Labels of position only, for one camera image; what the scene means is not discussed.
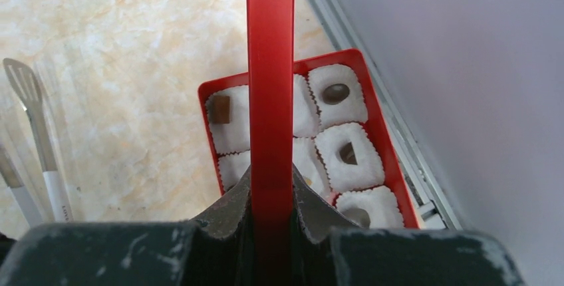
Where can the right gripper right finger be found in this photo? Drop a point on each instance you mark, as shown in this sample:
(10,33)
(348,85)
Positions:
(329,249)

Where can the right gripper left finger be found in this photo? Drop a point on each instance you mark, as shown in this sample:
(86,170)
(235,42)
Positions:
(209,249)

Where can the dark half chocolate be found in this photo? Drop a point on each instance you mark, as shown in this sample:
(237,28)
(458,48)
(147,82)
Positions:
(347,154)

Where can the brown square chocolate piece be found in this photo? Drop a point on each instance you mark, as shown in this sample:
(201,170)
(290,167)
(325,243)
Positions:
(220,109)

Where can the dark oval chocolate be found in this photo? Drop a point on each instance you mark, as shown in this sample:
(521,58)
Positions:
(335,93)

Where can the metal tongs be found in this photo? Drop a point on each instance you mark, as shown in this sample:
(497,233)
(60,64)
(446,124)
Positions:
(27,87)

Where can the red rectangular lid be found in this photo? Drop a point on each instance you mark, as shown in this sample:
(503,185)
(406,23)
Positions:
(270,29)

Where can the red chocolate box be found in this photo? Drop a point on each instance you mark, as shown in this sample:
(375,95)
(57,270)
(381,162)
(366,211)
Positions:
(376,128)

